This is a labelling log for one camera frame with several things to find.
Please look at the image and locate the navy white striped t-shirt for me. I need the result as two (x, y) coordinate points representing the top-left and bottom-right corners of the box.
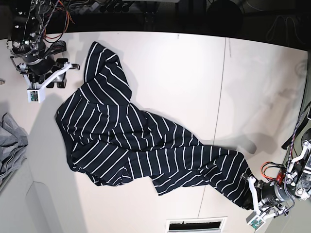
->
(55, 42), (253, 210)

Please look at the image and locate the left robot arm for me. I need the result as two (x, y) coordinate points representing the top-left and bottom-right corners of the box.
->
(241, 103), (311, 220)

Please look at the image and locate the grey cloth pile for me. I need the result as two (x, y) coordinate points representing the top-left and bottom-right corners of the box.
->
(0, 113), (28, 183)

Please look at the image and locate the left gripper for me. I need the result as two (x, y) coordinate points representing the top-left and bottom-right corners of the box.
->
(242, 173), (290, 217)

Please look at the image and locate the white floor vent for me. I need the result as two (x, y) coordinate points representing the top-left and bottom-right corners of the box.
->
(165, 216), (227, 233)

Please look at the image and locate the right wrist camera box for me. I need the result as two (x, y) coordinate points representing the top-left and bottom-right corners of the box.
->
(27, 88), (46, 103)

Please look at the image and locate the black power strip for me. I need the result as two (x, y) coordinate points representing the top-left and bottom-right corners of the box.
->
(99, 0), (134, 13)

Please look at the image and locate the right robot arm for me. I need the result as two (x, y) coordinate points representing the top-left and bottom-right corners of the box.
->
(7, 0), (71, 87)

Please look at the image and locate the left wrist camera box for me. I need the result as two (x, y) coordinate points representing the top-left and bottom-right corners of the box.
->
(246, 211), (266, 231)

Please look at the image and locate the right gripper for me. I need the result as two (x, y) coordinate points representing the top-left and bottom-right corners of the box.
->
(12, 40), (79, 89)

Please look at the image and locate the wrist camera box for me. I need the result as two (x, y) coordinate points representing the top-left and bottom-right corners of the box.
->
(246, 211), (266, 231)
(27, 88), (46, 103)

